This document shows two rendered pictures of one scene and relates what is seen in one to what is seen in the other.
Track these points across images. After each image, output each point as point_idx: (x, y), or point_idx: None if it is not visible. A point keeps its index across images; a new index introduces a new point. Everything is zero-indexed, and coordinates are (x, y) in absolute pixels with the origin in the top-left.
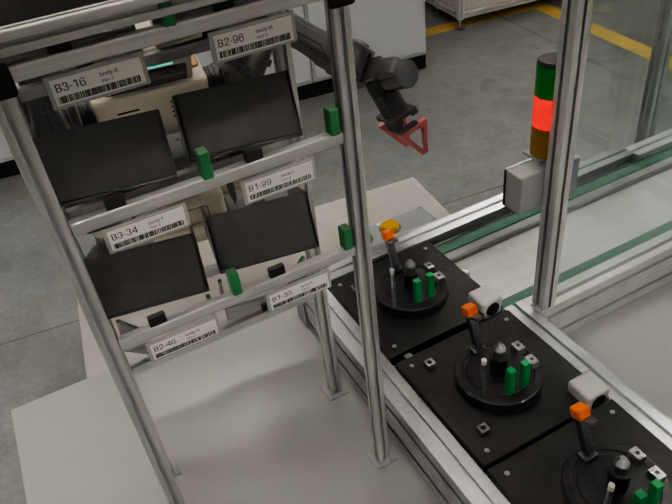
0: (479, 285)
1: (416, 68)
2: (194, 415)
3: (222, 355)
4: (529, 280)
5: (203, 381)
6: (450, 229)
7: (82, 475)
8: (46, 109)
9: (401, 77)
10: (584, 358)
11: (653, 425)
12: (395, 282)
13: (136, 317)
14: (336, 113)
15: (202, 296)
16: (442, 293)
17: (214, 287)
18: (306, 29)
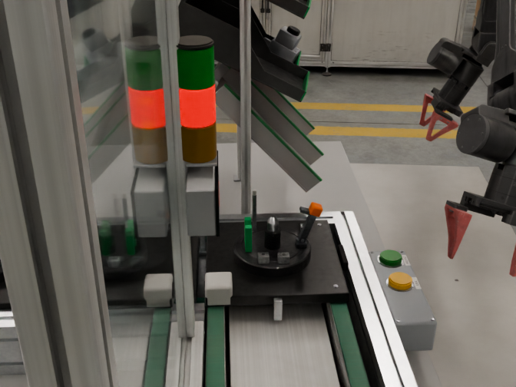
0: (244, 296)
1: (481, 140)
2: (277, 191)
3: (329, 210)
4: (251, 376)
5: (307, 199)
6: (366, 324)
7: (265, 156)
8: (482, 3)
9: (462, 130)
10: None
11: (1, 315)
12: (284, 239)
13: (406, 184)
14: None
15: (415, 213)
16: (244, 257)
17: (424, 220)
18: (505, 27)
